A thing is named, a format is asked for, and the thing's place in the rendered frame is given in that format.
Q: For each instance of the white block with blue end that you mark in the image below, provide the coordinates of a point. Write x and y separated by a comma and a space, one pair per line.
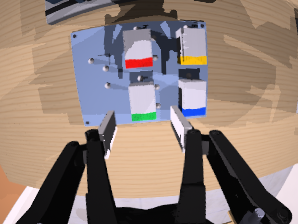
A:
192, 96

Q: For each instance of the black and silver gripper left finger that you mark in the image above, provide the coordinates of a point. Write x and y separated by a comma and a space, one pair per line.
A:
55, 198

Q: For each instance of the grey block with red end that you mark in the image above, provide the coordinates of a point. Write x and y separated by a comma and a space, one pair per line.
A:
137, 48

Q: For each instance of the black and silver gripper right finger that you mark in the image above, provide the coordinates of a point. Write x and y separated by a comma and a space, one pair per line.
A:
248, 200

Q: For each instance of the grey block with green end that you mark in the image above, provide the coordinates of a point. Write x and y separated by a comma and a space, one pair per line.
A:
142, 101

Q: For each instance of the grey block with yellow end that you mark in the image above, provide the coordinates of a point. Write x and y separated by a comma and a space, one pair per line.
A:
191, 46

